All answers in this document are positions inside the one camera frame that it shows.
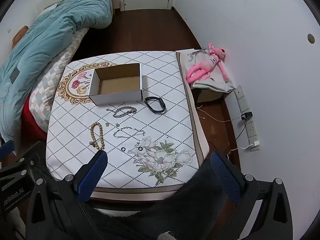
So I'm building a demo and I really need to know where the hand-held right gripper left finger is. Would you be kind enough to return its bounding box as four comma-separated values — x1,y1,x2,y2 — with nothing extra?
25,150,108,240

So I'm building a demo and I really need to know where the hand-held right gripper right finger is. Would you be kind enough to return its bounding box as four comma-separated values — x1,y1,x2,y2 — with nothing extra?
210,151,293,240

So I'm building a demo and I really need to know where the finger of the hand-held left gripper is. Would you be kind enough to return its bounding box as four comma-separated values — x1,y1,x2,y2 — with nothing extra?
0,139,15,160

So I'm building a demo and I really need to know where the gold bead necklace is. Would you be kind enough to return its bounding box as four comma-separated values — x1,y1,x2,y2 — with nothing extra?
89,122,105,151

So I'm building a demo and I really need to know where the thin silver bracelet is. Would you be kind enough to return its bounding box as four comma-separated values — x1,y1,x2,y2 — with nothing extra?
113,126,146,138

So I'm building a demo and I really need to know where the thick silver chain bracelet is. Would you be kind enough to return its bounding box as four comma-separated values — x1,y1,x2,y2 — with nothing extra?
106,106,137,119

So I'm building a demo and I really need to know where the white cardboard box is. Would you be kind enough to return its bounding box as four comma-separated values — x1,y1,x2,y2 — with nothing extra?
89,63,145,106

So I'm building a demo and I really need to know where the red cloth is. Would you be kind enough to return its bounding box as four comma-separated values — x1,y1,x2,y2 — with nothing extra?
21,95,48,140

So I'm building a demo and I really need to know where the white charger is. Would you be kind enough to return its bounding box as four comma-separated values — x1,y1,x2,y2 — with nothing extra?
241,141,260,150

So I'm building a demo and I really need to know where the checkered bed sheet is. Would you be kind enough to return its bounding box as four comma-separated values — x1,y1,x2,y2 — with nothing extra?
29,26,90,133

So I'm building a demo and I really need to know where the brown cardboard box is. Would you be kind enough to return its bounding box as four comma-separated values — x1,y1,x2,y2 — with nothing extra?
196,87,224,103

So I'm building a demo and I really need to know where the grey cloth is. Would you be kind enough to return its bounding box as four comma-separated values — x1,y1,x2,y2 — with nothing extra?
176,47,237,93

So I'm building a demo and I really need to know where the teal quilt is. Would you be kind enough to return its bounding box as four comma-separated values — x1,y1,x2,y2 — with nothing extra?
0,0,114,140

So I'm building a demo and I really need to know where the floral printed tablecloth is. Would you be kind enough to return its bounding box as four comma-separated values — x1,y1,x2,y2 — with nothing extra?
46,51,210,198

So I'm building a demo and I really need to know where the pink plush toy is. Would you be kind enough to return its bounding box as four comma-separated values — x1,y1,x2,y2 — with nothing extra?
185,43,227,83

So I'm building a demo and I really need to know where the brown plush toy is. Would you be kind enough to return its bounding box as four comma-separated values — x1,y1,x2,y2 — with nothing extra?
11,26,29,49

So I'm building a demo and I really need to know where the grey metal hanger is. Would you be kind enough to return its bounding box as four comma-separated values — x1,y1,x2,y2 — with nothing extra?
186,49,208,58

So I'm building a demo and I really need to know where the black cable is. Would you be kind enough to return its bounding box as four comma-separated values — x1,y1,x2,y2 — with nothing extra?
226,120,248,153

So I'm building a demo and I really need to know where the white cable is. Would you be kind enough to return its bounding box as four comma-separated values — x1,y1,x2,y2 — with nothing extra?
197,104,243,123

